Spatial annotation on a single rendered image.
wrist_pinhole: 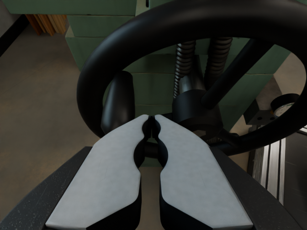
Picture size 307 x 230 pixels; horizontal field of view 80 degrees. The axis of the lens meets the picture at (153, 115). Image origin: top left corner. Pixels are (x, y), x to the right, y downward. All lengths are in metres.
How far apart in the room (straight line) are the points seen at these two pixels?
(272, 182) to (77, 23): 0.87
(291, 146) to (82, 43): 0.98
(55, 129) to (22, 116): 0.26
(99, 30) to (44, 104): 1.10
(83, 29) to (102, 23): 0.04
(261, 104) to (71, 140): 1.00
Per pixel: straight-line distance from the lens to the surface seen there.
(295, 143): 1.11
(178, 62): 0.25
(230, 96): 0.52
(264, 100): 0.57
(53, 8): 0.38
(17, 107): 1.52
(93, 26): 0.37
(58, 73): 1.59
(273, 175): 0.96
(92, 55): 0.17
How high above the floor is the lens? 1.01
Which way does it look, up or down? 58 degrees down
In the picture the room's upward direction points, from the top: 1 degrees clockwise
